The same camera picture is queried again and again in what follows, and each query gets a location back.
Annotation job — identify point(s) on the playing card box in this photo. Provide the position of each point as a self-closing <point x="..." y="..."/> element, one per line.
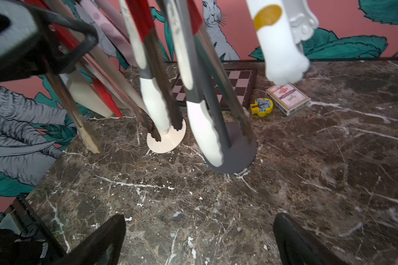
<point x="288" y="98"/>

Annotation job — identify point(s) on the pink steel tongs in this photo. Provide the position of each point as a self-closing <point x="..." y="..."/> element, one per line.
<point x="110" y="31"/>

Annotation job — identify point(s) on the small yellow toy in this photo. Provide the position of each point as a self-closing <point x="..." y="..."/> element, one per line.
<point x="262" y="107"/>

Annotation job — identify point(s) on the red looped steel tongs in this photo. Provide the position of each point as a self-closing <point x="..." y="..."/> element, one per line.
<point x="212" y="66"/>

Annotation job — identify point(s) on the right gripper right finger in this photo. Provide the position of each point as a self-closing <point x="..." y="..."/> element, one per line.
<point x="297" y="246"/>

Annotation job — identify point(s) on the red handled steel tongs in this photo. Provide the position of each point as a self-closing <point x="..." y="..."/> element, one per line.
<point x="98" y="65"/>

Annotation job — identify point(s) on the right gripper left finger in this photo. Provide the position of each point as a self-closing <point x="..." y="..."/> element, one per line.
<point x="102" y="247"/>

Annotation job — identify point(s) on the white steel tongs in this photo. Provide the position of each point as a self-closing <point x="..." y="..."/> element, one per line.
<point x="202" y="126"/>

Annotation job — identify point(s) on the black tongs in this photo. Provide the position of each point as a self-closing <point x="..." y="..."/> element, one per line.
<point x="83" y="129"/>

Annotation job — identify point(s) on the cream utensil rack stand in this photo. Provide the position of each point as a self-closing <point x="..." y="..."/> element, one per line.
<point x="165" y="139"/>

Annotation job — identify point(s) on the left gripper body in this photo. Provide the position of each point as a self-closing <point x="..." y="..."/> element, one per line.
<point x="28" y="46"/>

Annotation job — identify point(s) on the dark grey utensil rack stand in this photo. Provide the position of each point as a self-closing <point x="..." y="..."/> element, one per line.
<point x="238" y="154"/>

